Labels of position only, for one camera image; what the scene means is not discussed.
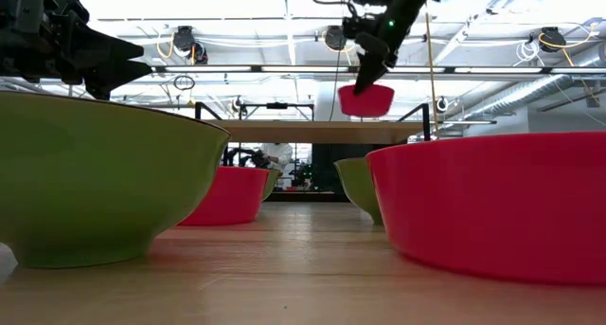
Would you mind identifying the black metal table frame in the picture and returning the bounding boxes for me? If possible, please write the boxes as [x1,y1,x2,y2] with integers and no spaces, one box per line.
[264,191,351,203]

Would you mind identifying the wooden shelf with black legs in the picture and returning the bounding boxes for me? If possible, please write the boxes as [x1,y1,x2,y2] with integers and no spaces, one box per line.
[194,101,432,146]

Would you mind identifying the black metal stand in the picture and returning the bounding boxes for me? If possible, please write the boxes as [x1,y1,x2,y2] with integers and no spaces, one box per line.
[239,101,316,122]

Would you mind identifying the hanging black cable loop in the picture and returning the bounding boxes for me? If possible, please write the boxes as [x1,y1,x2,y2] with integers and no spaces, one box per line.
[172,73,196,93]

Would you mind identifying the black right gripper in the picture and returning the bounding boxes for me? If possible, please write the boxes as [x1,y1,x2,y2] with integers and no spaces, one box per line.
[353,0,441,97]

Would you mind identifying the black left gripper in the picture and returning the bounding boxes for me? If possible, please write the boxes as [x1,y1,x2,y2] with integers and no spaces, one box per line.
[0,0,153,100]

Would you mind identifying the white object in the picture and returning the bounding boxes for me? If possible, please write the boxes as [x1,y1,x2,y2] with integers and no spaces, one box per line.
[0,242,19,286]

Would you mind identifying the long ceiling light bar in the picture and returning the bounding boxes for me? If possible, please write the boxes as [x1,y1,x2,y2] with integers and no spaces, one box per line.
[151,64,606,76]

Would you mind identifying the silver ventilation duct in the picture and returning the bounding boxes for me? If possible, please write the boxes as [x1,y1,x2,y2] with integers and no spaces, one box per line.
[466,73,606,122]

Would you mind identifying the person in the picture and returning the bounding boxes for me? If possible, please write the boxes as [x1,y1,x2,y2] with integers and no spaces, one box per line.
[250,142,294,174]

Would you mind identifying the black ceiling cable reel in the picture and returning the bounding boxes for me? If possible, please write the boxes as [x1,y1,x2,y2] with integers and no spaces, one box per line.
[172,25,209,65]
[324,25,349,52]
[538,26,568,54]

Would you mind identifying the yellow cable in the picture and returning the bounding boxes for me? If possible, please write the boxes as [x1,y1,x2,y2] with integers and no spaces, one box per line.
[424,11,441,139]

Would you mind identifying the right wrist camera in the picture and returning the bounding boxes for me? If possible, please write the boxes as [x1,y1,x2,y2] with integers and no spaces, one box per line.
[341,14,380,41]

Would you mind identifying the long black cable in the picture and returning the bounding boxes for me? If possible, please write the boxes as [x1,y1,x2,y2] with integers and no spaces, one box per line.
[329,49,345,122]

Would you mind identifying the red mini bowl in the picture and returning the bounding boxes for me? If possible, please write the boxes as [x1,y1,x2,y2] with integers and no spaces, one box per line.
[365,131,606,287]
[337,82,396,118]
[178,166,270,227]

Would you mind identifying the dark cabinet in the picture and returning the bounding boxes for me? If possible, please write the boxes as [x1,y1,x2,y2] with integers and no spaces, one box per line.
[312,143,343,193]

